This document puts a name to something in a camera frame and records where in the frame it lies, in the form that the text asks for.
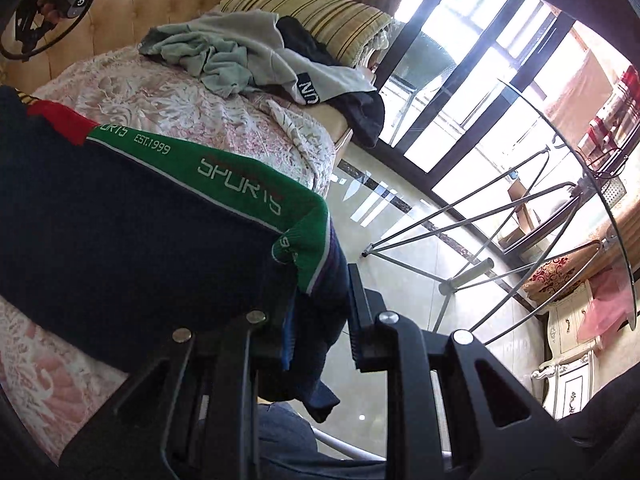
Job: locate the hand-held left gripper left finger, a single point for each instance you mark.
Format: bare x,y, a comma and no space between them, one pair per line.
234,342

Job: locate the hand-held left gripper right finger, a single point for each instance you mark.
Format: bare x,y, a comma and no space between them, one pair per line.
355,317

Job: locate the navy sweater with green stripe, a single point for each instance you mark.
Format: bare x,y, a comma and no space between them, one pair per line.
125,220

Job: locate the person's jeans leg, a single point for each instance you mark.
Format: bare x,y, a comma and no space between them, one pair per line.
285,440

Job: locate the round glass table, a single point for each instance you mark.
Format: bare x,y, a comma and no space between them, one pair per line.
467,274

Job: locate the pink floral bedspread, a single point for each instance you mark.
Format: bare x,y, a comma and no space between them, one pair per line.
165,105

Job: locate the light green garment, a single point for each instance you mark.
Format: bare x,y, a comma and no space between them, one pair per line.
210,62

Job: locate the grey sweatshirt with black label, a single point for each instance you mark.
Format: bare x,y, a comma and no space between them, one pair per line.
265,40

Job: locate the cardboard box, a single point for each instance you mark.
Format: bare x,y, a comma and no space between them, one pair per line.
522,215

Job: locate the red floral cushion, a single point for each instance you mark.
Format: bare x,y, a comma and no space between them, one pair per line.
547,277

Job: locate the black garment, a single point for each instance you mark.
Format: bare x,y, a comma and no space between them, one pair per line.
365,115

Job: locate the white carved nightstand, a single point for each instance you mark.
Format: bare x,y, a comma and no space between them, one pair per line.
570,327

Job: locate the striped yellow pillow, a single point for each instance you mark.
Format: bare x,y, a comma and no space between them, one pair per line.
325,15

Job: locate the pink cloth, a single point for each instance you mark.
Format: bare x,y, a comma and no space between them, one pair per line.
607,305

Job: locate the dark cloth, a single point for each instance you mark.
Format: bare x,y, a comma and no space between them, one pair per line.
605,435

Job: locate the red plaid cloth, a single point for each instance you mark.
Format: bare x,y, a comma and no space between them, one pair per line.
607,125

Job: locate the black window frame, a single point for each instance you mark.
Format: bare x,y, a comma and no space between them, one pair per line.
435,110

